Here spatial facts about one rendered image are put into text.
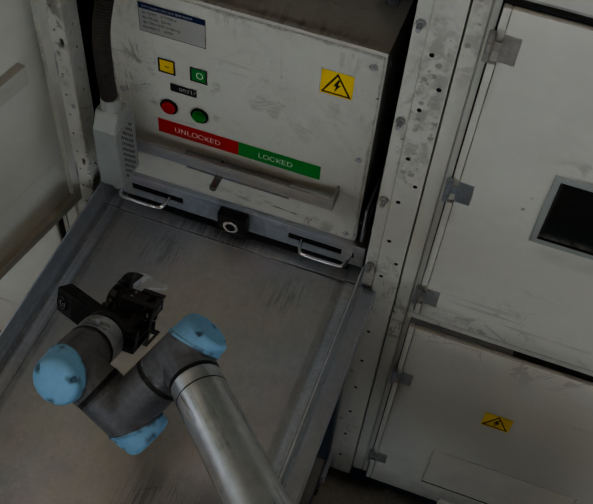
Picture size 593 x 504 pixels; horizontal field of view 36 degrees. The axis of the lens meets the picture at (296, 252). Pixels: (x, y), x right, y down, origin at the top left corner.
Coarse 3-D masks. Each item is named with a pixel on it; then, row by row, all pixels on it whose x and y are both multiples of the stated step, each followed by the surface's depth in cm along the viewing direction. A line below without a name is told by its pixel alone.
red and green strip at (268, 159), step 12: (168, 132) 173; (180, 132) 172; (192, 132) 171; (204, 132) 170; (204, 144) 172; (216, 144) 171; (228, 144) 170; (240, 144) 169; (252, 156) 170; (264, 156) 169; (276, 156) 168; (288, 168) 169; (300, 168) 168; (312, 168) 167
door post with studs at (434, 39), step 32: (448, 0) 125; (416, 32) 129; (448, 32) 129; (416, 64) 136; (448, 64) 133; (416, 96) 140; (416, 128) 145; (416, 160) 150; (384, 192) 159; (416, 192) 156; (384, 224) 166; (384, 256) 172; (384, 288) 180; (384, 320) 188; (352, 416) 223; (352, 448) 236
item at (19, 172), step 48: (0, 0) 147; (0, 48) 152; (48, 48) 159; (0, 96) 155; (48, 96) 170; (0, 144) 164; (48, 144) 177; (0, 192) 170; (48, 192) 185; (0, 240) 178
